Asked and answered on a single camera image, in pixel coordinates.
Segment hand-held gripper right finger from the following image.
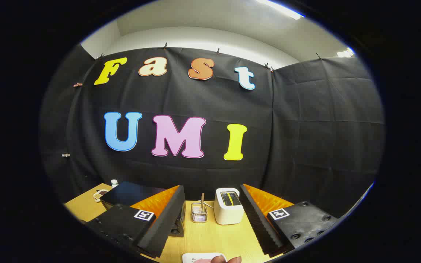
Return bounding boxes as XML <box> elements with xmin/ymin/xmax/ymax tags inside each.
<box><xmin>239</xmin><ymin>184</ymin><xmax>339</xmax><ymax>256</ymax></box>

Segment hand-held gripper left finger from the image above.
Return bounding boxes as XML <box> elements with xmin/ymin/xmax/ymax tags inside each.
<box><xmin>86</xmin><ymin>185</ymin><xmax>186</xmax><ymax>259</ymax></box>

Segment wire mesh holder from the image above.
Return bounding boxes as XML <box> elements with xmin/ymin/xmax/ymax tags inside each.
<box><xmin>191</xmin><ymin>202</ymin><xmax>208</xmax><ymax>223</ymax></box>

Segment white square floral plate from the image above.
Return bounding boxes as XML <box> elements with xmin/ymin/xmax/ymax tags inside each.
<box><xmin>182</xmin><ymin>252</ymin><xmax>228</xmax><ymax>263</ymax></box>

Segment white pop-up toaster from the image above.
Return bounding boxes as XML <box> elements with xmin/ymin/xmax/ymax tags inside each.
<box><xmin>213</xmin><ymin>188</ymin><xmax>244</xmax><ymax>225</ymax></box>

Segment black toaster oven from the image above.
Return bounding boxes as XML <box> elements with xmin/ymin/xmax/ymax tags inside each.
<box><xmin>100</xmin><ymin>182</ymin><xmax>186</xmax><ymax>237</ymax></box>

